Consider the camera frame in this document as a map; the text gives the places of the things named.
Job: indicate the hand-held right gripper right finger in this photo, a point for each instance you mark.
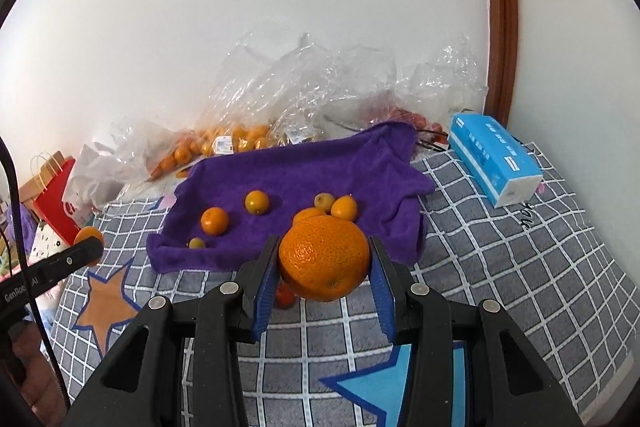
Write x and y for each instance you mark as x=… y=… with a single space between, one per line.
x=385 y=297

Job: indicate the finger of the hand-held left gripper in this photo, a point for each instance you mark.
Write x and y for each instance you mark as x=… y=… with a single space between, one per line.
x=82 y=254

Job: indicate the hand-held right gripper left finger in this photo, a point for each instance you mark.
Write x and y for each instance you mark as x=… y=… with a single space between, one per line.
x=265 y=287

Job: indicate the medium orange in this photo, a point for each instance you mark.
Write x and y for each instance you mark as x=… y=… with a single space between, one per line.
x=306 y=213
x=89 y=234
x=215 y=221

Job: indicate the large orange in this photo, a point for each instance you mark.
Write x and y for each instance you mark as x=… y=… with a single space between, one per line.
x=325 y=257

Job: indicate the small greenish-yellow fruit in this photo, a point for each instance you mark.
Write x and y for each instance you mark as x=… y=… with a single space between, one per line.
x=196 y=243

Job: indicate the oval orange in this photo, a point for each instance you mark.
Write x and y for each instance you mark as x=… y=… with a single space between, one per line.
x=344 y=208

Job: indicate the clear bag of red fruits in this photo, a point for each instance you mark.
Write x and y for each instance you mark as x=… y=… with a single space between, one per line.
x=430 y=77

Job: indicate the small red apple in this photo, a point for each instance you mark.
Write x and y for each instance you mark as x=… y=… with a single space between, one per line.
x=285 y=297

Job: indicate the red paper bag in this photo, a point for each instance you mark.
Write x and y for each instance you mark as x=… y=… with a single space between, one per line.
x=55 y=202

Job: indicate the white plastic bag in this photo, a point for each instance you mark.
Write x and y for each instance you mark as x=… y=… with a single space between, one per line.
x=95 y=182

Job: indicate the small yellow-orange citrus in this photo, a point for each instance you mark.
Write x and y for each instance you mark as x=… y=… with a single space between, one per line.
x=257 y=202

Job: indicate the grey checked bed sheet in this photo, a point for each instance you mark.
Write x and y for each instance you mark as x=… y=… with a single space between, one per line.
x=475 y=257

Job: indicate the small yellow fruit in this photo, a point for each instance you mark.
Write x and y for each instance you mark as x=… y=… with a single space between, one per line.
x=323 y=199

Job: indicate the purple towel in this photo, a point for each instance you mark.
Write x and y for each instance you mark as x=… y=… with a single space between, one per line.
x=300 y=167

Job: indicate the clear bag of small oranges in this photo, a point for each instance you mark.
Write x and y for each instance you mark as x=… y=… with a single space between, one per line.
x=170 y=157

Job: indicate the clear bag of tangerines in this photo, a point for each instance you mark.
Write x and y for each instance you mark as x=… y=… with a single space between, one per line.
x=235 y=139

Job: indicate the blue and white tissue pack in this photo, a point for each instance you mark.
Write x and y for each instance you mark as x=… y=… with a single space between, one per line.
x=495 y=157

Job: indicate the crumpled clear plastic bag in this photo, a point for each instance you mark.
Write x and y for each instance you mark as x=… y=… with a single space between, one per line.
x=340 y=82

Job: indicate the brown wooden door frame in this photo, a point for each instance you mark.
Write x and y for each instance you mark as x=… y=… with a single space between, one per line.
x=500 y=7

